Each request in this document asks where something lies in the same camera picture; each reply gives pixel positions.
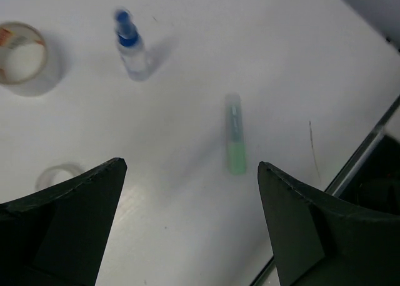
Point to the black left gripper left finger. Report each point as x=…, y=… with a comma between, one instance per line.
x=58, y=236

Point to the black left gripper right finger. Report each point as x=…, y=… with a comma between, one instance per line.
x=319, y=239

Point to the small clear tape roll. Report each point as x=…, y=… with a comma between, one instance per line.
x=56, y=174

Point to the green highlighter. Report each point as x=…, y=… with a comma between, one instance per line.
x=235, y=144

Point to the large clear tape roll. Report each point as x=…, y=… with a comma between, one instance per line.
x=30, y=65

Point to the blue-capped spray bottle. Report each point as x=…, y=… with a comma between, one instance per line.
x=131, y=46

